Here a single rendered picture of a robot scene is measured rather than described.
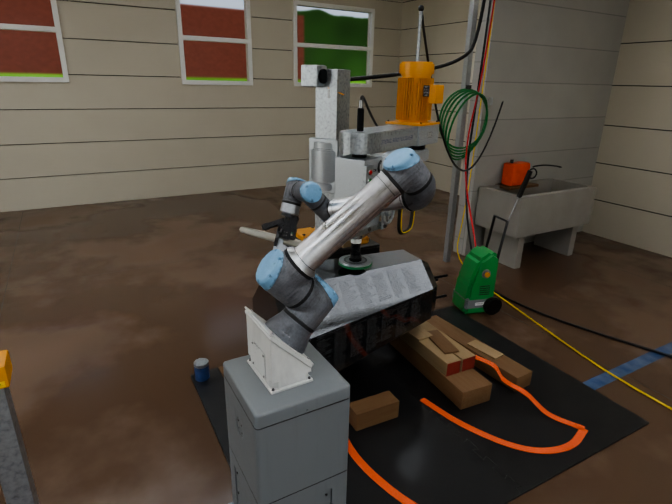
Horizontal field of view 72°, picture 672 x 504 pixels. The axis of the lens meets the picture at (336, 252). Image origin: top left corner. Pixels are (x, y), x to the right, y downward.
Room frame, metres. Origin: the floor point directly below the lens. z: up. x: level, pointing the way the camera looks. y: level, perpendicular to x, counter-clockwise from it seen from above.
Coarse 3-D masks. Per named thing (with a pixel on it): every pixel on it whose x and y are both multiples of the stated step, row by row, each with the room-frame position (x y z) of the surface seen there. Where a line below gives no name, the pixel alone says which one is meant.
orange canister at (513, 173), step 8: (512, 160) 5.45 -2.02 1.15; (504, 168) 5.49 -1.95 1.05; (512, 168) 5.39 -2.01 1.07; (520, 168) 5.43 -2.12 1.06; (528, 168) 5.50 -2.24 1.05; (504, 176) 5.47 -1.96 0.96; (512, 176) 5.38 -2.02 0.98; (520, 176) 5.44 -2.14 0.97; (504, 184) 5.47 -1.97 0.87; (512, 184) 5.39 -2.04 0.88; (520, 184) 5.46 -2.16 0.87; (528, 184) 5.53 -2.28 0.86; (536, 184) 5.55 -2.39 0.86
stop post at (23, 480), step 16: (0, 352) 1.36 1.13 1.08; (0, 368) 1.27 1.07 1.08; (0, 384) 1.27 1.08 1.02; (0, 400) 1.28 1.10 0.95; (0, 416) 1.27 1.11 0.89; (16, 416) 1.35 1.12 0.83; (0, 432) 1.27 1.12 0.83; (16, 432) 1.29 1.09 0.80; (0, 448) 1.26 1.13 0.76; (16, 448) 1.28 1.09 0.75; (0, 464) 1.25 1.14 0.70; (16, 464) 1.27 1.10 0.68; (0, 480) 1.25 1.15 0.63; (16, 480) 1.27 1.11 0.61; (32, 480) 1.34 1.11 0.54; (16, 496) 1.26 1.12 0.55; (32, 496) 1.29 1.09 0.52
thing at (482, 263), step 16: (480, 256) 3.87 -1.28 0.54; (496, 256) 3.87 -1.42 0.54; (464, 272) 3.93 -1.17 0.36; (480, 272) 3.80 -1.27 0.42; (496, 272) 3.88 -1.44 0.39; (464, 288) 3.85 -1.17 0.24; (480, 288) 3.80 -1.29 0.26; (464, 304) 3.80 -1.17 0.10; (480, 304) 3.81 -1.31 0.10; (496, 304) 3.80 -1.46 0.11
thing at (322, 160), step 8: (312, 152) 3.60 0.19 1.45; (320, 152) 3.54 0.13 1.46; (328, 152) 3.52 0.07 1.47; (312, 160) 3.60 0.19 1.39; (320, 160) 3.54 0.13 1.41; (328, 160) 3.52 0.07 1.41; (312, 168) 3.60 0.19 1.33; (320, 168) 3.54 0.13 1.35; (328, 168) 3.52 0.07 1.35; (312, 176) 3.60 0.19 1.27; (320, 176) 3.54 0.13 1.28; (328, 176) 3.52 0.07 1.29
